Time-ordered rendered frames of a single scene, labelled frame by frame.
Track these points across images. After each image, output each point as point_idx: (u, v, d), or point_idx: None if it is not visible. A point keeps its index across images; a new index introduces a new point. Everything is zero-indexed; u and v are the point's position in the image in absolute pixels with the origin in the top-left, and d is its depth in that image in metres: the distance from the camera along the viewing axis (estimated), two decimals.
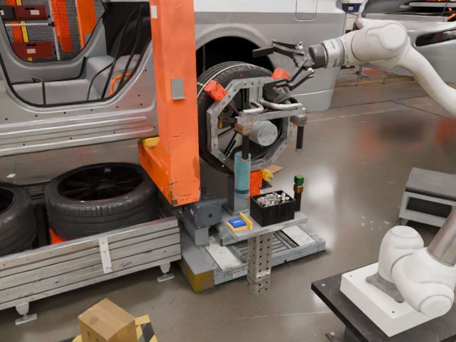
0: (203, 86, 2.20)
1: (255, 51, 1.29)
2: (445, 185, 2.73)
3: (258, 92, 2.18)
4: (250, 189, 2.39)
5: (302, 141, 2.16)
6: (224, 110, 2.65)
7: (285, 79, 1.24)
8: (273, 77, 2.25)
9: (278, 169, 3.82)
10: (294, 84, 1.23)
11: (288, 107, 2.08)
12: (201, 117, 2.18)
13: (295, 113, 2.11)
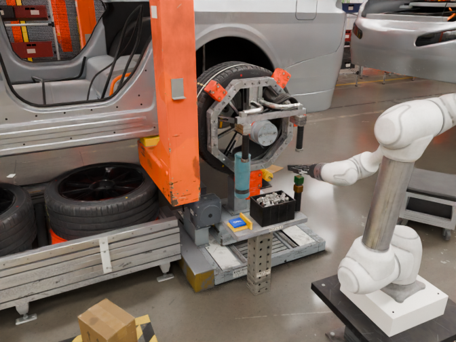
0: (203, 86, 2.20)
1: (289, 164, 2.12)
2: (445, 185, 2.73)
3: (258, 92, 2.18)
4: (250, 189, 2.39)
5: (302, 141, 2.16)
6: (224, 110, 2.65)
7: (295, 166, 2.06)
8: (273, 77, 2.25)
9: (278, 169, 3.82)
10: (293, 167, 2.03)
11: (288, 107, 2.08)
12: (201, 117, 2.18)
13: (295, 113, 2.11)
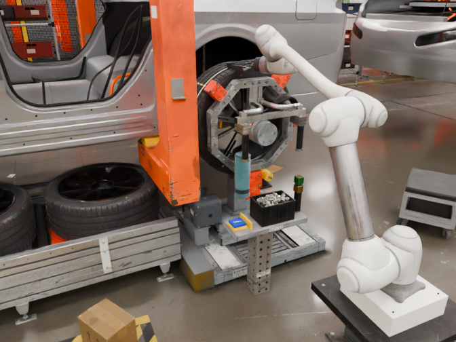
0: (203, 86, 2.20)
1: (229, 68, 2.21)
2: (445, 185, 2.73)
3: (258, 92, 2.18)
4: (250, 189, 2.39)
5: (302, 141, 2.16)
6: (224, 110, 2.65)
7: None
8: (273, 77, 2.25)
9: (278, 169, 3.82)
10: None
11: (288, 107, 2.08)
12: (201, 117, 2.18)
13: (295, 113, 2.11)
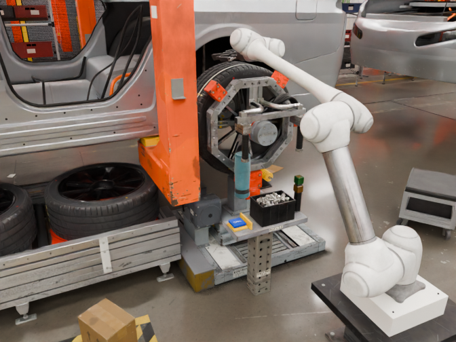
0: (198, 95, 2.20)
1: (215, 59, 2.15)
2: (445, 185, 2.73)
3: (258, 92, 2.18)
4: (250, 189, 2.39)
5: (302, 141, 2.16)
6: (224, 110, 2.65)
7: None
8: (273, 77, 2.25)
9: (278, 169, 3.82)
10: None
11: (288, 107, 2.08)
12: (199, 125, 2.19)
13: (295, 113, 2.11)
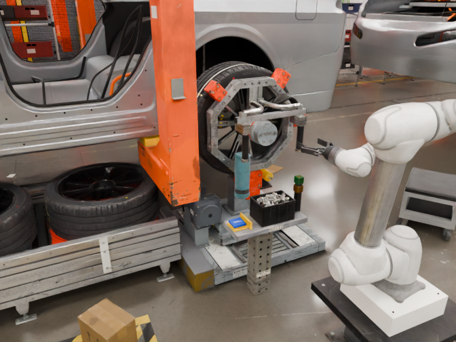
0: (198, 95, 2.20)
1: (298, 147, 2.08)
2: (445, 185, 2.73)
3: (258, 92, 2.18)
4: (250, 189, 2.39)
5: (302, 141, 2.16)
6: (224, 110, 2.65)
7: (326, 146, 2.09)
8: (273, 77, 2.25)
9: (278, 169, 3.82)
10: None
11: (288, 107, 2.08)
12: (199, 125, 2.19)
13: (295, 113, 2.11)
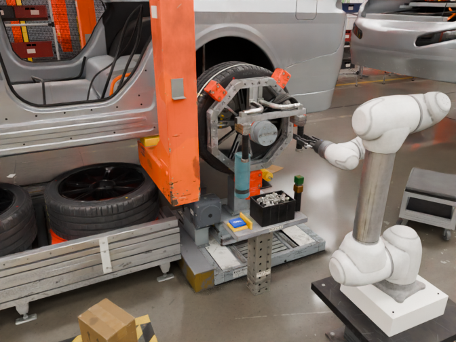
0: (198, 95, 2.20)
1: (294, 138, 2.18)
2: (445, 185, 2.73)
3: (258, 92, 2.18)
4: (250, 189, 2.39)
5: None
6: (224, 110, 2.65)
7: (307, 140, 2.15)
8: (273, 77, 2.25)
9: (278, 169, 3.82)
10: None
11: (288, 107, 2.08)
12: (199, 125, 2.19)
13: (295, 113, 2.11)
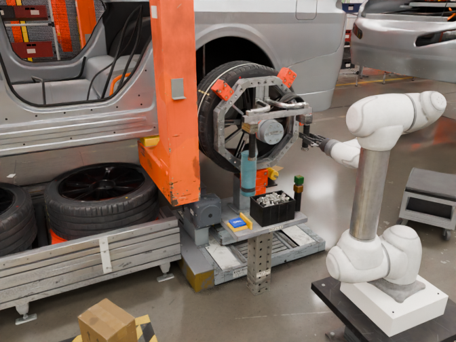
0: (205, 93, 2.22)
1: (300, 137, 2.20)
2: (445, 185, 2.73)
3: (264, 91, 2.20)
4: (256, 188, 2.41)
5: None
6: None
7: (313, 138, 2.17)
8: (279, 76, 2.27)
9: (278, 169, 3.82)
10: None
11: (294, 106, 2.10)
12: (206, 124, 2.21)
13: (301, 112, 2.13)
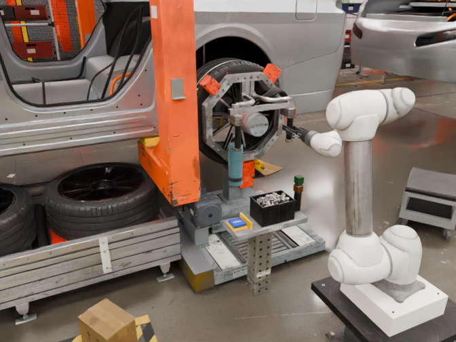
0: None
1: (283, 129, 2.33)
2: (445, 185, 2.73)
3: (250, 86, 2.33)
4: (243, 178, 2.54)
5: None
6: (224, 110, 2.65)
7: None
8: (264, 72, 2.40)
9: (278, 169, 3.82)
10: None
11: (278, 100, 2.23)
12: None
13: (285, 106, 2.26)
